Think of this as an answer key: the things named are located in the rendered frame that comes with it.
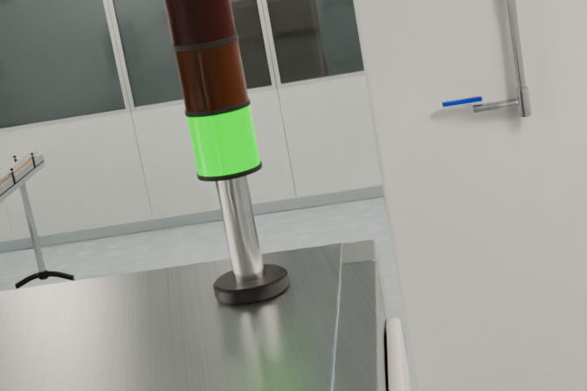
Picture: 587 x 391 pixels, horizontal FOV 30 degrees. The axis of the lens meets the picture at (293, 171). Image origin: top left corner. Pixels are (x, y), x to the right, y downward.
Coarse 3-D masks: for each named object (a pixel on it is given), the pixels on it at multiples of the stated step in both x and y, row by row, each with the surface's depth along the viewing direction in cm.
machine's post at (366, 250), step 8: (368, 240) 95; (344, 248) 94; (352, 248) 93; (360, 248) 93; (368, 248) 92; (376, 248) 93; (344, 256) 92; (352, 256) 91; (360, 256) 91; (368, 256) 90; (376, 256) 91; (376, 264) 90; (384, 296) 94; (384, 304) 91; (384, 312) 91; (336, 328) 91
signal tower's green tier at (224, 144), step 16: (240, 112) 82; (192, 128) 82; (208, 128) 81; (224, 128) 81; (240, 128) 82; (192, 144) 83; (208, 144) 82; (224, 144) 82; (240, 144) 82; (256, 144) 84; (208, 160) 82; (224, 160) 82; (240, 160) 82; (256, 160) 83
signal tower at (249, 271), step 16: (176, 48) 81; (192, 48) 80; (208, 112) 81; (224, 112) 81; (208, 176) 83; (224, 176) 82; (240, 176) 82; (224, 192) 84; (240, 192) 84; (224, 208) 84; (240, 208) 84; (224, 224) 85; (240, 224) 84; (240, 240) 85; (256, 240) 85; (240, 256) 85; (256, 256) 85; (240, 272) 85; (256, 272) 85; (272, 272) 87; (224, 288) 85; (240, 288) 84; (256, 288) 84; (272, 288) 84
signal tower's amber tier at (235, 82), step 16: (208, 48) 80; (224, 48) 80; (176, 64) 82; (192, 64) 80; (208, 64) 80; (224, 64) 81; (240, 64) 82; (192, 80) 81; (208, 80) 80; (224, 80) 81; (240, 80) 82; (192, 96) 81; (208, 96) 81; (224, 96) 81; (240, 96) 82; (192, 112) 82
